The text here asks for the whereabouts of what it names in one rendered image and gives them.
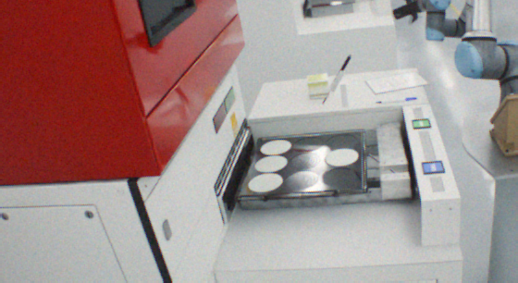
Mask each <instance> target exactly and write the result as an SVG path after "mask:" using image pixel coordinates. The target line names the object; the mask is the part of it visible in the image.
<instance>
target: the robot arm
mask: <svg viewBox="0 0 518 283"><path fill-rule="evenodd" d="M403 1H406V5H404V6H399V7H397V8H395V9H394V10H393V11H392V13H393V15H394V18H395V19H400V18H403V17H408V16H409V21H408V24H409V25H411V24H413V23H414V22H415V21H417V20H418V19H420V18H421V17H422V15H418V14H420V13H423V12H426V16H425V22H426V25H425V38H426V39H427V40H428V41H433V42H443V41H444V40H445V37H448V38H458V39H462V42H461V43H459V44H458V45H457V46H456V48H455V49H456V51H455V54H454V63H455V66H456V68H457V70H458V71H459V72H460V75H461V76H463V77H465V78H467V79H472V80H477V79H479V80H498V81H499V88H500V96H499V104H500V103H501V102H503V100H504V98H505V96H506V95H509V94H511V93H513V94H518V41H515V40H508V41H502V42H497V37H496V36H495V35H493V33H492V0H465V4H464V8H463V9H462V11H461V12H462V13H461V15H460V16H459V17H458V19H456V18H445V17H446V8H448V6H449V5H450V3H451V0H403Z"/></svg>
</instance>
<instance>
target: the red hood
mask: <svg viewBox="0 0 518 283"><path fill-rule="evenodd" d="M245 44H246V43H245V40H244V35H243V30H242V26H241V18H240V14H239V10H238V5H237V0H0V185H11V184H21V183H27V184H32V183H44V182H55V181H63V182H66V181H77V180H89V179H101V178H104V179H112V178H137V177H140V178H143V177H155V176H161V175H162V174H163V171H164V169H165V168H166V166H167V164H168V163H169V161H170V160H171V158H172V157H173V155H174V154H175V152H176V151H177V149H178V148H179V146H180V145H181V143H182V142H183V139H184V137H185V136H186V134H187V133H188V132H189V131H190V129H191V127H192V125H193V124H194V122H195V121H196V119H197V118H198V116H199V115H200V114H201V113H202V111H203V110H204V108H205V106H206V104H207V103H208V101H209V100H210V98H211V97H212V95H213V94H214V92H215V91H216V89H217V87H218V86H219V84H220V82H221V81H222V79H224V77H225V76H226V74H227V73H228V71H229V70H230V69H231V67H232V66H233V64H234V63H235V61H236V59H237V58H238V56H239V55H240V53H241V51H242V50H243V48H244V47H245Z"/></svg>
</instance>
